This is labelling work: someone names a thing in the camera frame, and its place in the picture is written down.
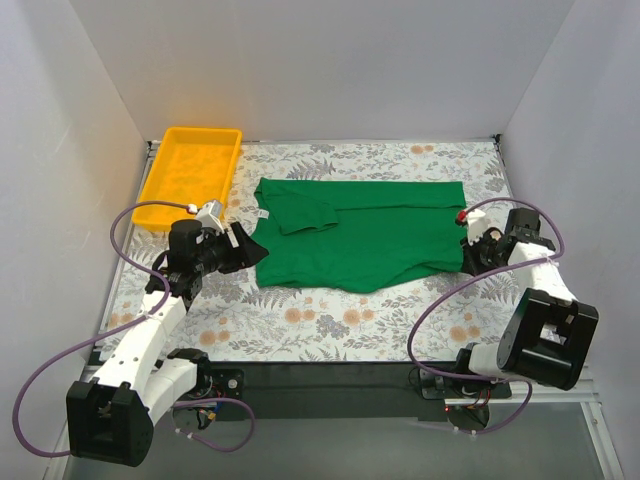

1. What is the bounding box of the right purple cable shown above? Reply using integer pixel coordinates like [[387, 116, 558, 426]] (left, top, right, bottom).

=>
[[407, 197, 567, 434]]

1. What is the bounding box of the green t-shirt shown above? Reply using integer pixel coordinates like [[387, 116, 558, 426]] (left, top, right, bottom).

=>
[[252, 178, 466, 293]]

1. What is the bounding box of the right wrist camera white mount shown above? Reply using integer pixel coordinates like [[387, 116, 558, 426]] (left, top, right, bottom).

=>
[[455, 209, 489, 245]]

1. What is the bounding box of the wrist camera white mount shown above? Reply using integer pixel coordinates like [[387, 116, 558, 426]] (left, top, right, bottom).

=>
[[455, 209, 489, 245], [195, 200, 224, 233]]

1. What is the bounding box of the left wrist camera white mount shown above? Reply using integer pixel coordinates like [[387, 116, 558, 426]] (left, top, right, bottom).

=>
[[195, 200, 224, 233]]

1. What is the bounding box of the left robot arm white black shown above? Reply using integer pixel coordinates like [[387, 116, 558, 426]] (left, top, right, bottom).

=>
[[66, 220, 268, 467]]

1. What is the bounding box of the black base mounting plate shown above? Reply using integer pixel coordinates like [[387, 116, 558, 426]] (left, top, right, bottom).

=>
[[208, 362, 511, 423]]

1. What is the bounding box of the yellow plastic bin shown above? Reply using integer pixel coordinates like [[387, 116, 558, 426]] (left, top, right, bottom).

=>
[[139, 127, 242, 206]]

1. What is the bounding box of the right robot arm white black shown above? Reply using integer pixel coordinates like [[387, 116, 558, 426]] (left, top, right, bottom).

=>
[[452, 208, 599, 398]]

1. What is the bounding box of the purple cable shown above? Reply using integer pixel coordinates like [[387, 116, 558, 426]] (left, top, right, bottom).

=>
[[12, 200, 256, 458], [407, 197, 567, 434]]

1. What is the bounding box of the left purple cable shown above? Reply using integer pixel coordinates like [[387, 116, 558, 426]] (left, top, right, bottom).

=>
[[12, 200, 256, 458]]

